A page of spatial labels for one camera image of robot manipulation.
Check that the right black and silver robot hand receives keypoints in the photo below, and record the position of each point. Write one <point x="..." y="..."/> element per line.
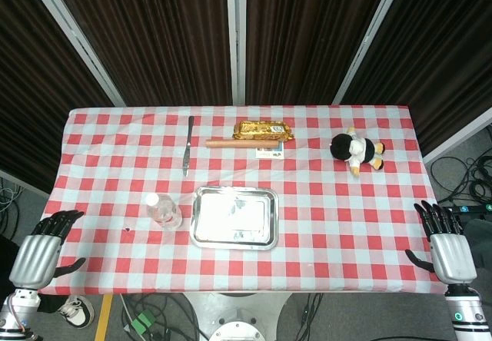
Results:
<point x="453" y="256"/>

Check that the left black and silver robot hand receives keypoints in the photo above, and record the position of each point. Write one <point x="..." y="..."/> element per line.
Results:
<point x="36" y="256"/>

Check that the transparent plastic water bottle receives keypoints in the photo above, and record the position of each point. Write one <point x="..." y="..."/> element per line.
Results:
<point x="164" y="212"/>

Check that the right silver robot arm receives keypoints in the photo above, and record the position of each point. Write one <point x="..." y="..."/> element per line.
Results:
<point x="467" y="314"/>

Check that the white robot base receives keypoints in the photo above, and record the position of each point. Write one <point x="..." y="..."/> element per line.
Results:
<point x="238" y="318"/>

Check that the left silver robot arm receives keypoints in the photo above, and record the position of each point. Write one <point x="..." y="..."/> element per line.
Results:
<point x="17" y="310"/>

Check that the rectangular metal tray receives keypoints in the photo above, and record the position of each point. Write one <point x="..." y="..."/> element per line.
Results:
<point x="234" y="218"/>

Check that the black power strip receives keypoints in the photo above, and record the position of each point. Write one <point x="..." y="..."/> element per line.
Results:
<point x="471" y="208"/>

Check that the black and white sneaker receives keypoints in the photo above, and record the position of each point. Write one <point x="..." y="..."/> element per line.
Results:
<point x="77" y="312"/>

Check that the small green box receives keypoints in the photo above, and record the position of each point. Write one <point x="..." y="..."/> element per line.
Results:
<point x="143" y="322"/>

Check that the red white checkered tablecloth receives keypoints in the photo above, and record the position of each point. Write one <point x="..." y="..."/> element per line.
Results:
<point x="326" y="222"/>

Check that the black white plush toy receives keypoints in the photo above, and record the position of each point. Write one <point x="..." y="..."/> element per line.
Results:
<point x="353" y="147"/>

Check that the dark brown partition panel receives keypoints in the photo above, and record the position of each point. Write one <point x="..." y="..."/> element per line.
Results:
<point x="442" y="49"/>
<point x="38" y="87"/>
<point x="153" y="30"/>
<point x="307" y="30"/>

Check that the black plastic knife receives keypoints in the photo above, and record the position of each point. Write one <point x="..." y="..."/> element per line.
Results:
<point x="188" y="145"/>

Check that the small white blue card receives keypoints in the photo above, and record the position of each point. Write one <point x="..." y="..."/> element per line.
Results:
<point x="269" y="154"/>

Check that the gold biscuit packet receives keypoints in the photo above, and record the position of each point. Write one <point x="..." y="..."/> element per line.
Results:
<point x="261" y="130"/>

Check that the brown wooden rolling stick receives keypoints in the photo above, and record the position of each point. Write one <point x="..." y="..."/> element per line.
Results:
<point x="238" y="143"/>

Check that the grey aluminium partition post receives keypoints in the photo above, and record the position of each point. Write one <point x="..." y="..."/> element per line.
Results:
<point x="235" y="37"/>
<point x="77" y="43"/>
<point x="369" y="39"/>

